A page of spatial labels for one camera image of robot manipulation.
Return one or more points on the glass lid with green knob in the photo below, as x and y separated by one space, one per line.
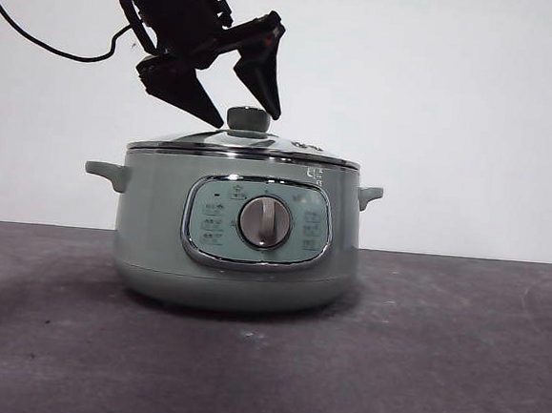
248 119

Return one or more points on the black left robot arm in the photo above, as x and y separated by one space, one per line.
176 12

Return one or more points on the green electric cooking pot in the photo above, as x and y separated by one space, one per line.
159 235

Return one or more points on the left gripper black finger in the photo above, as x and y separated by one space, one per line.
182 89
264 76

